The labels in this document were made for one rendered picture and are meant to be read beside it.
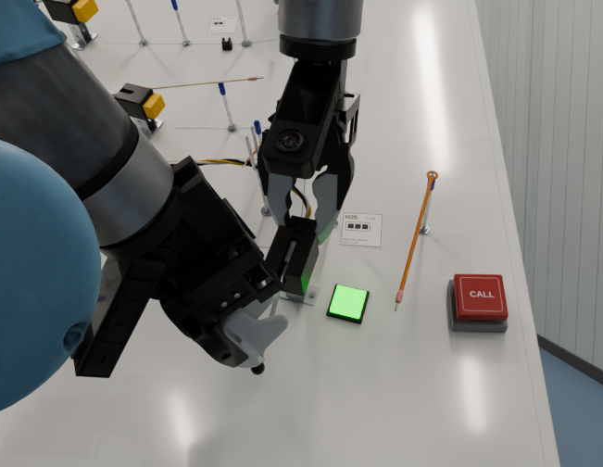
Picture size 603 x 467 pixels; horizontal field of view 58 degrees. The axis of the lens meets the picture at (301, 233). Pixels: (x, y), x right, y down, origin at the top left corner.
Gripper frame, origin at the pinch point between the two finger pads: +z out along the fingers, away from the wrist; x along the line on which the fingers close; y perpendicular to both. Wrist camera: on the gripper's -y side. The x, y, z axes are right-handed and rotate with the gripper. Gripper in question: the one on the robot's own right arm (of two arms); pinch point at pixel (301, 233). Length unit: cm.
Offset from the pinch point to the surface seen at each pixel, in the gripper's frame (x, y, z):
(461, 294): -17.7, 0.7, 3.7
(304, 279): -2.1, -5.1, 2.0
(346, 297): -5.8, -0.3, 6.9
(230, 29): 27, 41, -11
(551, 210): -88, 336, 154
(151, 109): 26.2, 14.0, -5.4
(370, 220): -5.8, 10.8, 2.9
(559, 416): -94, 180, 196
